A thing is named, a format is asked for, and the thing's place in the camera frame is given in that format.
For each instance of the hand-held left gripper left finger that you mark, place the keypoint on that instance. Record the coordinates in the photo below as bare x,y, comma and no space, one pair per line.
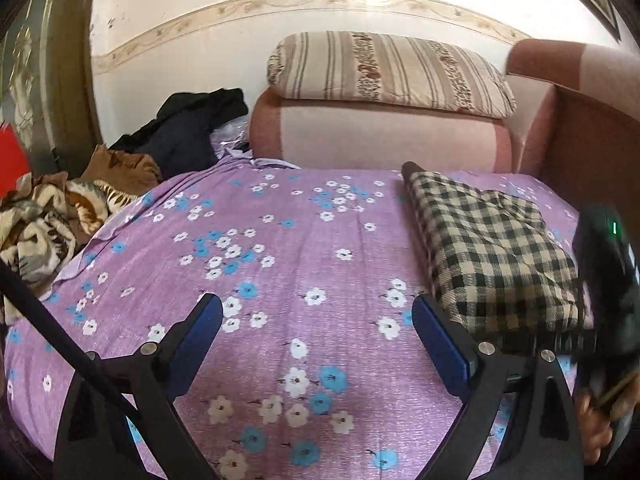
197,341

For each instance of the pink upholstered headboard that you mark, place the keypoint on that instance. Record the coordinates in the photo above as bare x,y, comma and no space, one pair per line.
380,135

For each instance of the beige black plaid garment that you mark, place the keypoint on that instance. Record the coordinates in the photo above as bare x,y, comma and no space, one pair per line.
495,255

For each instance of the tiger print blanket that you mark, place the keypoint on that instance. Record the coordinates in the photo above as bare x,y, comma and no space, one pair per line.
45,230

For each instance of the purple floral bedsheet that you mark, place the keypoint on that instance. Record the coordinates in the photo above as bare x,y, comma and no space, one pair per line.
310,260

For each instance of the black clothes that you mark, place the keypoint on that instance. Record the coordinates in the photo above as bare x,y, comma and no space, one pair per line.
185,125

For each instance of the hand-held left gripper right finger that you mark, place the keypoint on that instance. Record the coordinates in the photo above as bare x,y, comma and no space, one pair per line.
440,346

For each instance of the person's right hand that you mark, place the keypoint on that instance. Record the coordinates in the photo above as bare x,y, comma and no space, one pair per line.
592,430

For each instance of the striped beige pillow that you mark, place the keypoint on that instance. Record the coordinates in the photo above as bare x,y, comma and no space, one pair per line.
390,70

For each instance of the lavender cloth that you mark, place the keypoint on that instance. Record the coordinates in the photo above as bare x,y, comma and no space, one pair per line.
235,137

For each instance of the red bag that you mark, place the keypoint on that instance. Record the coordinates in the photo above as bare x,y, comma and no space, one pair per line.
12,160

